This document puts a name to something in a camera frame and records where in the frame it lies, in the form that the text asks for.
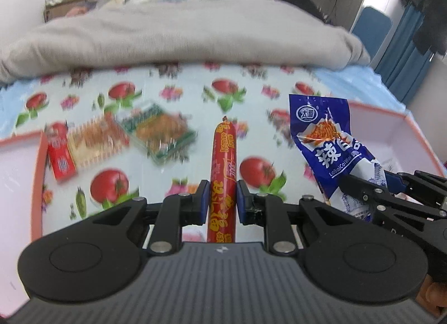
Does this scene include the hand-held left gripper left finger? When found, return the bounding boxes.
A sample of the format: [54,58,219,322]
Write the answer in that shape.
[91,180,212,255]

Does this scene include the person's right hand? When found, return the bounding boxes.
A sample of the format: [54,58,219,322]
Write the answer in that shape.
[421,273,447,316]

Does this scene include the shallow pink box lid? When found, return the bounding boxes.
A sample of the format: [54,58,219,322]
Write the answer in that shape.
[0,131,49,318]

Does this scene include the blue chair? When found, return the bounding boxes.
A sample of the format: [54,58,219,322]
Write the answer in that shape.
[351,6,393,62]

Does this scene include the deep pink gift box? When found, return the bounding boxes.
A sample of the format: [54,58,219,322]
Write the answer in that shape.
[345,100,447,200]

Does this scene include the red-label clear snack packet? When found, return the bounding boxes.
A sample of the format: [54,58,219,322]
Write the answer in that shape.
[45,112,130,182]

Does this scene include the red sausage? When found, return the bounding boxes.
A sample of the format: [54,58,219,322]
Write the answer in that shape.
[206,116,238,244]

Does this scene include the blue curtain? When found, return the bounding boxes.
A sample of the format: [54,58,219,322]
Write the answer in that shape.
[375,6,447,108]

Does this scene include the cardboard box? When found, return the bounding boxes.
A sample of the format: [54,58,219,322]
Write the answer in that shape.
[44,0,105,23]

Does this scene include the blue snack packet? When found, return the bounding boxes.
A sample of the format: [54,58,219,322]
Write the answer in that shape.
[288,94,388,223]

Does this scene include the green-edged clear snack packet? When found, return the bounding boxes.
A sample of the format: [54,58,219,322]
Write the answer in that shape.
[117,100,198,165]

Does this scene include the tomato print plastic sheet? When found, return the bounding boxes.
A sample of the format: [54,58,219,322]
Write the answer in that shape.
[0,62,350,244]

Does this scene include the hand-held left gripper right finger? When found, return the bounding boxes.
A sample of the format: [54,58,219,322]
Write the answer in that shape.
[237,179,355,255]

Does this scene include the grey blanket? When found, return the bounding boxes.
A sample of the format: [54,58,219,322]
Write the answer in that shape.
[0,0,371,83]

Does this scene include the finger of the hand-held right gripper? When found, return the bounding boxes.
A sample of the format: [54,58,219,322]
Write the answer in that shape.
[384,169,447,206]
[339,174,447,223]

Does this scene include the hanging dark clothes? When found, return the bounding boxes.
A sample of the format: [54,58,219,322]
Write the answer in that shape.
[396,0,447,55]

